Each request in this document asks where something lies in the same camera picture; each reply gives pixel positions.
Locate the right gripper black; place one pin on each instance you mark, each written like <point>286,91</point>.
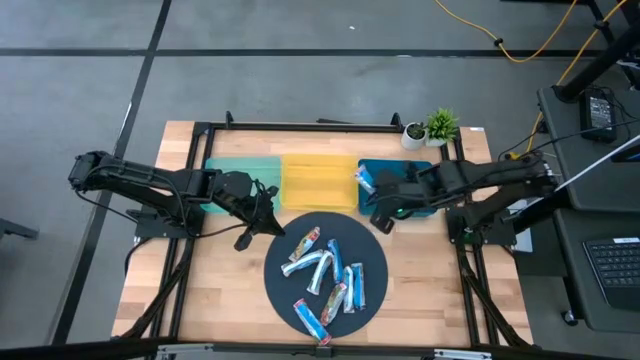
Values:
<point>405,192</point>

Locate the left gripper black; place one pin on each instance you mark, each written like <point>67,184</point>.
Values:
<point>245,197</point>

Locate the white blue red-ended granola bar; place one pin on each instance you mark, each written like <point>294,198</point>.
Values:
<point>364,179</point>

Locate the multicolour granola bar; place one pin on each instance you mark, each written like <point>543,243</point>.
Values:
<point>305,243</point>
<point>332,305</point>

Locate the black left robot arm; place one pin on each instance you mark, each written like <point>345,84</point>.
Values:
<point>135,175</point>

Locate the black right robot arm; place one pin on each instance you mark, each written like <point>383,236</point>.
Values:
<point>500,172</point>

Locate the dark blue plastic tray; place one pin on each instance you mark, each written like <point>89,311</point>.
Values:
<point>366,205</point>

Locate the round dark woven mat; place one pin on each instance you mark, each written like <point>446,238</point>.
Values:
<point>350,235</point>

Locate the translucent green plastic tray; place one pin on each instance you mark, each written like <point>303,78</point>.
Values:
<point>262,170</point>

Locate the translucent yellow plastic tray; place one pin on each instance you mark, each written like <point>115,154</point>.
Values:
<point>320,180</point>

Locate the white pot with dark succulent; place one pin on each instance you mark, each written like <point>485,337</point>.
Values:
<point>413,140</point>

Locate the spiky green potted plant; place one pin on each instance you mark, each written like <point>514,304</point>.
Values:
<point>441,125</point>

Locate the small white label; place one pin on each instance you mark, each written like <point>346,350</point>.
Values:
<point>476,129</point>

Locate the yellow power plug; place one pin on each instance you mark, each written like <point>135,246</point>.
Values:
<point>512,156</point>

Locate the grey flat box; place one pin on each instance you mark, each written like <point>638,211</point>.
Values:
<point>524,240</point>

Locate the black side desk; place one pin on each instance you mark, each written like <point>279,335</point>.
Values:
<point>575,130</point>

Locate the black rig beam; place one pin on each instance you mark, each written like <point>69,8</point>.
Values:
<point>75,350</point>

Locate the black caster wheel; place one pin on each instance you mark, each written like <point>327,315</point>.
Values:
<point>568,317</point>

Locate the black power adapter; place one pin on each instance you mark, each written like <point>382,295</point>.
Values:
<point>597,115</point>

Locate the black furniture leg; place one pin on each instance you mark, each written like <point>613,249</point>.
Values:
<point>17,230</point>

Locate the black keyboard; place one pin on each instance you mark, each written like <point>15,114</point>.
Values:
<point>617,270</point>

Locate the black slanted stand leg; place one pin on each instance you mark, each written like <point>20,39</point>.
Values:
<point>600,62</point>

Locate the black aluminium table frame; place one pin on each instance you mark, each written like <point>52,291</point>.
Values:
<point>260,126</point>

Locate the silver metal bracket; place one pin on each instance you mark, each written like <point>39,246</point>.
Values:
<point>462,354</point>
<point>185,351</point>

